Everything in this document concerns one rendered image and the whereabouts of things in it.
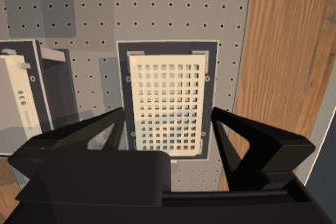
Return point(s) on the grey perforated base plate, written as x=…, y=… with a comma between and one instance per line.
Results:
x=89, y=29

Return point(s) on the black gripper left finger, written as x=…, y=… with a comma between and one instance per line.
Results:
x=77, y=135

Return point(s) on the cream well plate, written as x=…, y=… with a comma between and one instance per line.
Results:
x=23, y=95
x=168, y=92

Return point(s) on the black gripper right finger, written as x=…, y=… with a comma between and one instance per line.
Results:
x=271, y=149

